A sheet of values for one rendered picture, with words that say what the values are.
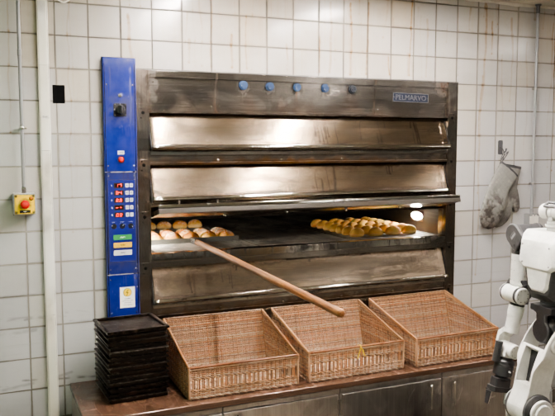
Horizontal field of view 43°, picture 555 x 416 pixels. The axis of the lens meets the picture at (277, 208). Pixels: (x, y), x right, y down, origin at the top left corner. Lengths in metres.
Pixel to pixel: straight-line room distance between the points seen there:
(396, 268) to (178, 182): 1.41
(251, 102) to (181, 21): 0.55
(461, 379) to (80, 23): 2.63
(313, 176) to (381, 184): 0.43
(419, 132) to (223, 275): 1.44
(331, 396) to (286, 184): 1.14
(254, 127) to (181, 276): 0.87
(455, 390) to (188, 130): 1.94
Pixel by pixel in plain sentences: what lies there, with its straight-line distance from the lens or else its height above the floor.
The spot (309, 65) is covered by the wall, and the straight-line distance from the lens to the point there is 3.88.
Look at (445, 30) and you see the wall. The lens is 4.37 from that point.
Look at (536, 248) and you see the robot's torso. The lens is 3.15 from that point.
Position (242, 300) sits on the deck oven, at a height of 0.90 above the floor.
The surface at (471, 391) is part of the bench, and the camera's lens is 4.00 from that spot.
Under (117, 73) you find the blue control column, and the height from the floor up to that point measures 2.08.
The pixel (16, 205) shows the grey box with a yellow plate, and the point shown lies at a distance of 3.41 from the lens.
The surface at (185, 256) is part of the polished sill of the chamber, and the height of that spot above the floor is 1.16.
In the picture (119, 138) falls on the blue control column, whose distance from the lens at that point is 3.50.
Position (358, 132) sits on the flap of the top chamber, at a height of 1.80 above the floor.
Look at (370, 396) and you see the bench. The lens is 3.64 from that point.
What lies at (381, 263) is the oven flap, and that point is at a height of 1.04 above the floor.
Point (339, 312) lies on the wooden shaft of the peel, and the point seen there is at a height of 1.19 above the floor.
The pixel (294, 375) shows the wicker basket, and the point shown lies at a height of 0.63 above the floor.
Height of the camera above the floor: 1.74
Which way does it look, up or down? 5 degrees down
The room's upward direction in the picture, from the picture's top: straight up
